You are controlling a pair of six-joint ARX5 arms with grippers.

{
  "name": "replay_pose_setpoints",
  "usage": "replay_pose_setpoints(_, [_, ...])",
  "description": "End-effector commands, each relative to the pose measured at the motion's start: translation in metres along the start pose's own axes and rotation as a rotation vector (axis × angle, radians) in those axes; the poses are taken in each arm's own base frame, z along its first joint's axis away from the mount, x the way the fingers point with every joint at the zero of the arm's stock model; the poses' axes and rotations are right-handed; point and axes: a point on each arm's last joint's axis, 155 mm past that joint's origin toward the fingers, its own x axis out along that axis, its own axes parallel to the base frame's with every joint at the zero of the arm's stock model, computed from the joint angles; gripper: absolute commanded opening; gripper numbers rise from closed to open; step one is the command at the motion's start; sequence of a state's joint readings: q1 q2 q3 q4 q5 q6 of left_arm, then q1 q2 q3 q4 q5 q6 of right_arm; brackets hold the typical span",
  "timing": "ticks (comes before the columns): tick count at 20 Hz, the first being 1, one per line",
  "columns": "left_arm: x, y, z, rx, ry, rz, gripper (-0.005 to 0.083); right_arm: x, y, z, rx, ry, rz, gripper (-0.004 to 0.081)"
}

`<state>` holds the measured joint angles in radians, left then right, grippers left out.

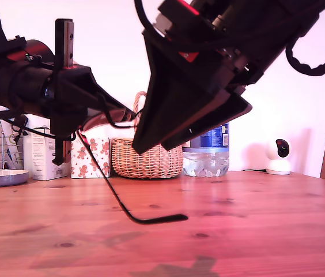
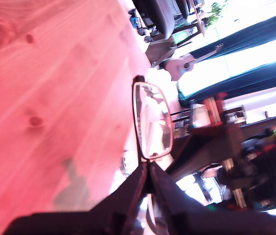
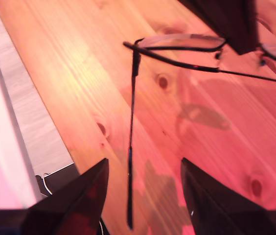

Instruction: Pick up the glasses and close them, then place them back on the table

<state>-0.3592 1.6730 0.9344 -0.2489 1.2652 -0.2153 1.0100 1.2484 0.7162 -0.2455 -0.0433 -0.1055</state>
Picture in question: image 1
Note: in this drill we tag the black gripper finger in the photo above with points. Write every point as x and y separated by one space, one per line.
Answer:
174 95
70 124
79 89
214 115

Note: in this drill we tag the large clear water bottle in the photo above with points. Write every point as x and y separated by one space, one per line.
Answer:
208 164

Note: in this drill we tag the black thin-framed glasses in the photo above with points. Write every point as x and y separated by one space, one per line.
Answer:
162 219

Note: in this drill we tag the white printed carton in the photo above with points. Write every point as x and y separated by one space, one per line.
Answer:
41 161

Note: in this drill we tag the grey shallow dish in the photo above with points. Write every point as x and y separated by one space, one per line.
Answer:
4 178

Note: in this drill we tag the small white round camera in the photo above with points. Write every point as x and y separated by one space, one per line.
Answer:
277 167

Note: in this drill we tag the long white sachet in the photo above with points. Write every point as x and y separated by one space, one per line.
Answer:
7 138

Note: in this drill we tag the gingerbread print tissue box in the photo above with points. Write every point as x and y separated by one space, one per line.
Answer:
81 167

